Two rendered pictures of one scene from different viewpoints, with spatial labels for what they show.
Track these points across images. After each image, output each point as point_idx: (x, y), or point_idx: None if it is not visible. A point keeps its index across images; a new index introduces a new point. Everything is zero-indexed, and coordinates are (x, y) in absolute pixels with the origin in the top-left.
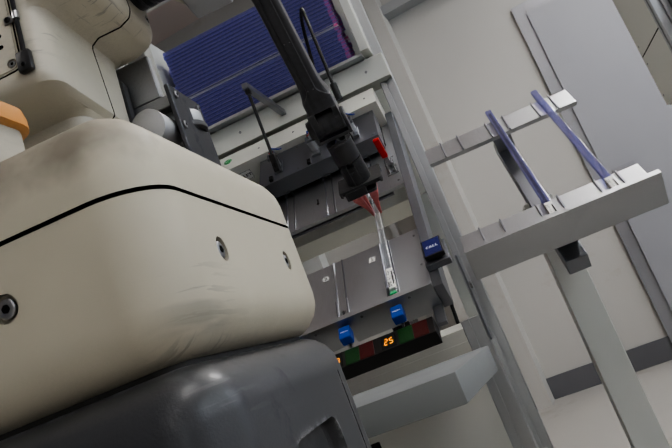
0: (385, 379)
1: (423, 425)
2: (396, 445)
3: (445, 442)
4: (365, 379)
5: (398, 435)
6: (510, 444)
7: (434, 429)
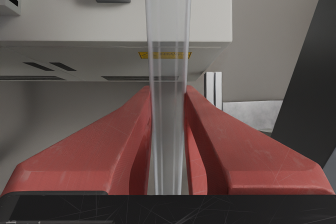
0: (74, 49)
1: (115, 62)
2: (80, 64)
3: (134, 66)
4: (42, 45)
5: (84, 62)
6: (193, 70)
7: (126, 64)
